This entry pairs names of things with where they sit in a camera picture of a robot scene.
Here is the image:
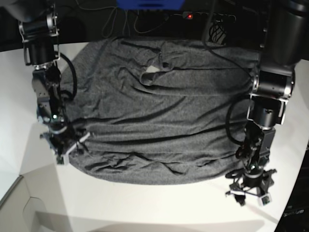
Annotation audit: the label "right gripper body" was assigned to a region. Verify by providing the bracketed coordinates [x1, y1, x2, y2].
[40, 126, 93, 163]

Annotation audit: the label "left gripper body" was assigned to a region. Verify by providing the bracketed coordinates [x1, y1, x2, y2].
[225, 169, 277, 199]

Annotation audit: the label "grey t-shirt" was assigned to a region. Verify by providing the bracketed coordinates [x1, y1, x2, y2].
[66, 38, 259, 185]

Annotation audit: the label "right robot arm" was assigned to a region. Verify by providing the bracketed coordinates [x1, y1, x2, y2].
[0, 0, 255, 185]

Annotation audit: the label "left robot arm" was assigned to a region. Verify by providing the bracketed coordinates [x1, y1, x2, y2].
[68, 0, 309, 205]

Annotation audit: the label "blue box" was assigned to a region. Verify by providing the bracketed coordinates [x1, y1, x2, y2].
[116, 0, 184, 10]

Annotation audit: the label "black power strip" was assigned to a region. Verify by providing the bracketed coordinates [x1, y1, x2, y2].
[183, 11, 237, 22]

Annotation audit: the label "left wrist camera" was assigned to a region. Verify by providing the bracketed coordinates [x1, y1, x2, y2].
[258, 193, 272, 206]

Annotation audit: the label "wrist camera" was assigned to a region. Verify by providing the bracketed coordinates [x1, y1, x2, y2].
[258, 193, 272, 206]
[56, 155, 69, 165]

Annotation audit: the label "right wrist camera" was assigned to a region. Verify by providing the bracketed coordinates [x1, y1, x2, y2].
[56, 155, 69, 165]

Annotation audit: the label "white floor cables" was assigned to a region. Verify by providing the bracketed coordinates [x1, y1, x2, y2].
[79, 6, 169, 38]

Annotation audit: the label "black cable bundle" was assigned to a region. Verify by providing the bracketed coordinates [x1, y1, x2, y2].
[207, 20, 229, 45]

